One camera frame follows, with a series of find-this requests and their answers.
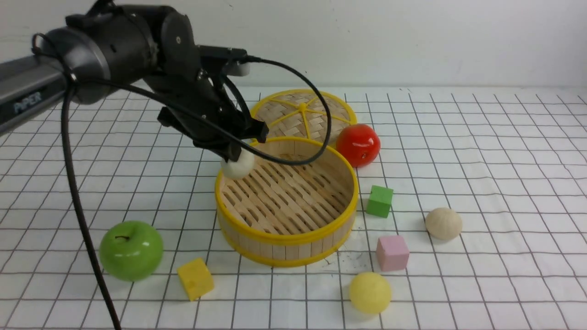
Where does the yellow bun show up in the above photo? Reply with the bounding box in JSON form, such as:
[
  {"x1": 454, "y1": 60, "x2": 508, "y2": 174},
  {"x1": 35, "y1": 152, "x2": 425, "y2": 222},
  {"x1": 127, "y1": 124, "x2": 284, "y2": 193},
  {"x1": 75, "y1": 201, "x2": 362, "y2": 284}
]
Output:
[{"x1": 349, "y1": 272, "x2": 392, "y2": 314}]

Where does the red tomato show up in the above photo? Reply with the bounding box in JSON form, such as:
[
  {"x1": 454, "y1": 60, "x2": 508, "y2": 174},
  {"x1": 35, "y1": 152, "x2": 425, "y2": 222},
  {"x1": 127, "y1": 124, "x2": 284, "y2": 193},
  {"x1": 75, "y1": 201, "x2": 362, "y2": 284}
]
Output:
[{"x1": 336, "y1": 124, "x2": 380, "y2": 168}]

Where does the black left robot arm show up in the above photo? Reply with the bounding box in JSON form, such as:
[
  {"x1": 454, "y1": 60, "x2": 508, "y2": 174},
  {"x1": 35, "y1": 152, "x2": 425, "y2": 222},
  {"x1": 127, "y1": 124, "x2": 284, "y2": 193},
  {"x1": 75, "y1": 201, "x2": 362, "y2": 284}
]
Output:
[{"x1": 0, "y1": 0, "x2": 269, "y2": 161}]

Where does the black cable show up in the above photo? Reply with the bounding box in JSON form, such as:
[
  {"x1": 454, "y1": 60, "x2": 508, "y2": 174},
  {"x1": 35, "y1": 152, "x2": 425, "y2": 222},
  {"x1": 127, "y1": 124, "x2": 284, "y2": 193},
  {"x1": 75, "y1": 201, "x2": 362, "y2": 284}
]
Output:
[{"x1": 31, "y1": 33, "x2": 332, "y2": 330}]

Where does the white bun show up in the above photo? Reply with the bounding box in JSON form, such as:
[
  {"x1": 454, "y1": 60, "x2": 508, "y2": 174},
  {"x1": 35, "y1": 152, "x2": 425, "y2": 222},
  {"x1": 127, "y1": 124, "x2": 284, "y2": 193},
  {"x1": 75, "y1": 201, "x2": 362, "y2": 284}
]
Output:
[
  {"x1": 424, "y1": 207, "x2": 463, "y2": 241},
  {"x1": 220, "y1": 149, "x2": 255, "y2": 180}
]

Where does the green cube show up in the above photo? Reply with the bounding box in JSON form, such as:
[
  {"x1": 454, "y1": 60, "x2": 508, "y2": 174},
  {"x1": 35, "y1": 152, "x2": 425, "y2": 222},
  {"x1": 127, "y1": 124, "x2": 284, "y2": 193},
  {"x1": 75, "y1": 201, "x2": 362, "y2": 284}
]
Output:
[{"x1": 365, "y1": 185, "x2": 394, "y2": 219}]

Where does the bamboo steamer tray yellow rim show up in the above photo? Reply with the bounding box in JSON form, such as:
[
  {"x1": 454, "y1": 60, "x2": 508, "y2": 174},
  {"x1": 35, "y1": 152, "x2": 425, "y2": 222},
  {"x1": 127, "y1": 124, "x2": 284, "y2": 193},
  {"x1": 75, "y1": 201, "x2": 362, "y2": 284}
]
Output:
[{"x1": 215, "y1": 147, "x2": 359, "y2": 267}]

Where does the green apple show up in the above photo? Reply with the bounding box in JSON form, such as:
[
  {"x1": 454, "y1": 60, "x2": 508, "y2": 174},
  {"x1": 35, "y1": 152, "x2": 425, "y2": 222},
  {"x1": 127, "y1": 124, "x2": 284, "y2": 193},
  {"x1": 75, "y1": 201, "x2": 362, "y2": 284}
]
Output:
[{"x1": 98, "y1": 221, "x2": 164, "y2": 282}]

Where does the yellow cube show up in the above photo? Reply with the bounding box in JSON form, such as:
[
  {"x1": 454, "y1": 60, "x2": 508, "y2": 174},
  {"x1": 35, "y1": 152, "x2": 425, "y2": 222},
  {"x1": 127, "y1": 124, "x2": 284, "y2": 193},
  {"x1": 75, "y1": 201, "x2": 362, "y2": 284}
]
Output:
[{"x1": 177, "y1": 258, "x2": 215, "y2": 301}]

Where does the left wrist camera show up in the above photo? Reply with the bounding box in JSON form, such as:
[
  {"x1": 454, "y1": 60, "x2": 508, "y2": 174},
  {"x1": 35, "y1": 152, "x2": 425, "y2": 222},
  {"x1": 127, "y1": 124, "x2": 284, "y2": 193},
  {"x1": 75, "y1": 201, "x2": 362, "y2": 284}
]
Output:
[{"x1": 198, "y1": 44, "x2": 251, "y2": 77}]

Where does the pink cube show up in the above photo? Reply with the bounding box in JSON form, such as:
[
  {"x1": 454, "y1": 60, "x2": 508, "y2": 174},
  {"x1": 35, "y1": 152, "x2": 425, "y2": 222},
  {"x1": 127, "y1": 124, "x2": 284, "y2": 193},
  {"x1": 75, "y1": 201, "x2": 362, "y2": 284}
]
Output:
[{"x1": 376, "y1": 235, "x2": 410, "y2": 272}]

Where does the woven bamboo steamer lid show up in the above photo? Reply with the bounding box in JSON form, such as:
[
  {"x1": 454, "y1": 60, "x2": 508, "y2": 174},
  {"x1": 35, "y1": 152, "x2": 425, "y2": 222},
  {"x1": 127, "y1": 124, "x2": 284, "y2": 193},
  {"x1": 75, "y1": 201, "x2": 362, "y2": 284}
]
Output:
[{"x1": 250, "y1": 88, "x2": 358, "y2": 145}]

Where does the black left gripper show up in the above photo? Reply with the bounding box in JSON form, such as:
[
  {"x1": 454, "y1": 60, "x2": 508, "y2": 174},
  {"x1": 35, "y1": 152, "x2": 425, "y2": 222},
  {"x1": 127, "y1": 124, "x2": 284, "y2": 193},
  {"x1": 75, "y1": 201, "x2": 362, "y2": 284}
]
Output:
[{"x1": 144, "y1": 71, "x2": 270, "y2": 162}]

